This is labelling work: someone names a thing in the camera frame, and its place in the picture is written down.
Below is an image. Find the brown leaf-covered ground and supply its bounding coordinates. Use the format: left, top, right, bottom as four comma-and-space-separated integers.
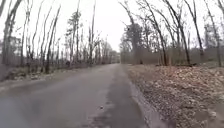
121, 61, 224, 128

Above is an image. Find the grey asphalt road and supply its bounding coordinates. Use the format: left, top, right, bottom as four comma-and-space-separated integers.
0, 63, 158, 128

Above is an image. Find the wood of bare trees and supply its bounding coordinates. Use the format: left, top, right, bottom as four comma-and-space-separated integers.
0, 0, 120, 75
118, 0, 224, 68

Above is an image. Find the leaf-strewn roadside verge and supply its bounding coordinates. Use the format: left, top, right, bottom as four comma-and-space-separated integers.
0, 63, 101, 88

